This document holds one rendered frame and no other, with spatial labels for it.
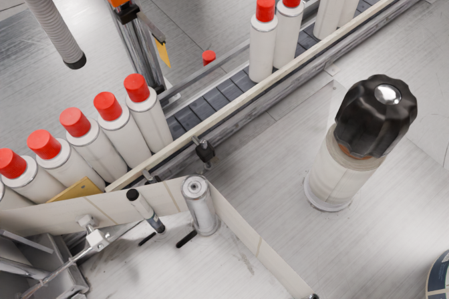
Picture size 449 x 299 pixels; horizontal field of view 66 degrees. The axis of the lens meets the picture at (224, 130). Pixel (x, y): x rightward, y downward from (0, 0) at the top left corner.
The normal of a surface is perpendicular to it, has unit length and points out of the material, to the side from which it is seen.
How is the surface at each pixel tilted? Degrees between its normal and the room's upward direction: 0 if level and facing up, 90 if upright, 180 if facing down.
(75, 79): 0
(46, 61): 0
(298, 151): 0
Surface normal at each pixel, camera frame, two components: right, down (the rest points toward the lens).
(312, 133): -0.04, -0.50
